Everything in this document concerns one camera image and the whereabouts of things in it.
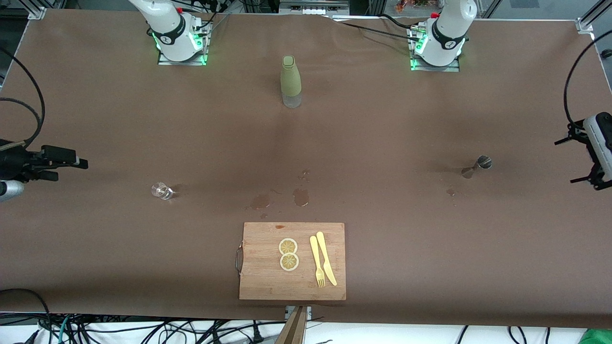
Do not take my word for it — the steel measuring cup jigger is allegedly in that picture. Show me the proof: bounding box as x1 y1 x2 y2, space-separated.
461 155 493 180

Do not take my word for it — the green cloth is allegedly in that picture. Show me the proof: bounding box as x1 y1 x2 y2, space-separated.
579 329 612 344

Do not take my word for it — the wooden cutting board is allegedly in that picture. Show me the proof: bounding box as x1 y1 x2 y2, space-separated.
235 222 347 301

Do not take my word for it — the green sleeved glass bottle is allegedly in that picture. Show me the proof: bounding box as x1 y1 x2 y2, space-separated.
280 55 303 108

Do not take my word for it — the yellow plastic fork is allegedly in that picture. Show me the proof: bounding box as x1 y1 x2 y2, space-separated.
309 236 326 289

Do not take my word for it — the yellow plastic knife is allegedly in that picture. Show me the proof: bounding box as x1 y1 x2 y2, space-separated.
316 231 338 287

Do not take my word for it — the grey device box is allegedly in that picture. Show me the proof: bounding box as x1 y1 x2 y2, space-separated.
280 0 350 15

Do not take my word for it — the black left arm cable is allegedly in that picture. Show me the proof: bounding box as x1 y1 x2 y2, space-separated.
563 31 612 125

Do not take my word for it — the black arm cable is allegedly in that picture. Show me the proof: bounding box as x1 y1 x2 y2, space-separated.
0 48 46 149
563 31 612 125

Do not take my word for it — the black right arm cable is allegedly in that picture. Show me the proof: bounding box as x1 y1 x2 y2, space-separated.
0 48 46 149

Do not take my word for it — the aluminium frame profile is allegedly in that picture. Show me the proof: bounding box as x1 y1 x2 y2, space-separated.
576 0 612 34
19 0 48 20

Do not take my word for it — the thick black looped cable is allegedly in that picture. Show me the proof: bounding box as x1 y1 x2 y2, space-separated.
0 288 52 335

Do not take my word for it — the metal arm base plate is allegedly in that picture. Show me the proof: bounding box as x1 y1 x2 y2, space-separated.
158 19 209 66
410 26 460 72

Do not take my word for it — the black table cable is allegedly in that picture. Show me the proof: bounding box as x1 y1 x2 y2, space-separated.
330 13 424 41

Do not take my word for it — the brown wooden post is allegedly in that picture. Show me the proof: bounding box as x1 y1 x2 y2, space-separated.
276 306 309 344

